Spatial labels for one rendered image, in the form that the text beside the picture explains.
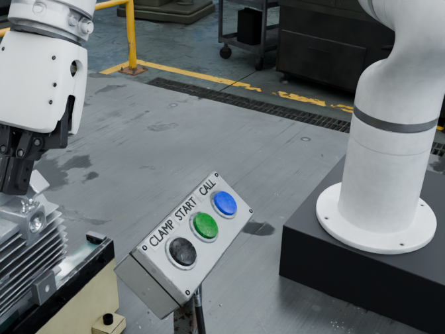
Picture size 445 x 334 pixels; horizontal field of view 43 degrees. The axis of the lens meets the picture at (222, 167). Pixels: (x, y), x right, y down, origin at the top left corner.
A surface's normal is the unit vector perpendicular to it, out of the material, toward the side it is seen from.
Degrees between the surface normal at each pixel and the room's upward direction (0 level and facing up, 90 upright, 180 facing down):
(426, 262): 4
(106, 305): 90
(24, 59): 60
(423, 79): 124
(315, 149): 0
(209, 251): 40
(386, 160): 93
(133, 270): 90
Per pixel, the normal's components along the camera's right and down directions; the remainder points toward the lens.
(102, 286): 0.91, 0.21
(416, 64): -0.14, 0.93
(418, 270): 0.02, -0.85
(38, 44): -0.25, -0.07
